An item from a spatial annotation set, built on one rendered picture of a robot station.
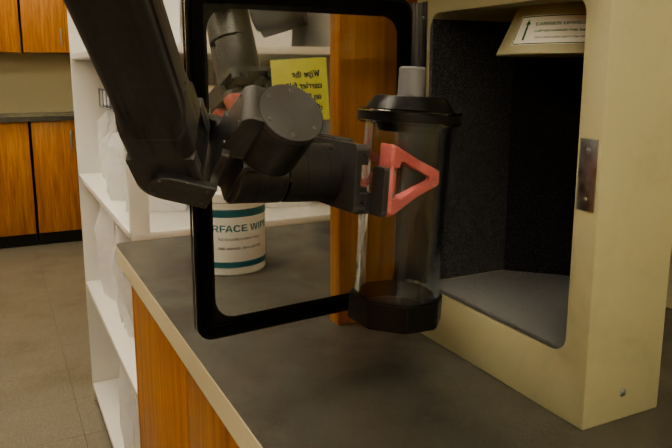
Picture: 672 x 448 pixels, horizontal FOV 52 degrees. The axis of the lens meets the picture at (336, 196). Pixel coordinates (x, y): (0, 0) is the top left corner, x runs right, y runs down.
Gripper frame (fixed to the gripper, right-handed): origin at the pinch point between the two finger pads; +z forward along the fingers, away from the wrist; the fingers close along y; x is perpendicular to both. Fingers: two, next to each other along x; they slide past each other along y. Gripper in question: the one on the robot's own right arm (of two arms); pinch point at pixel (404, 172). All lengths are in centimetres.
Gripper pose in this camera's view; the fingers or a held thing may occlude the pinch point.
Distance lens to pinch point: 72.3
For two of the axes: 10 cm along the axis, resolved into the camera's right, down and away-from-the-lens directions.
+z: 8.7, -0.2, 4.9
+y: -4.9, -1.6, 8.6
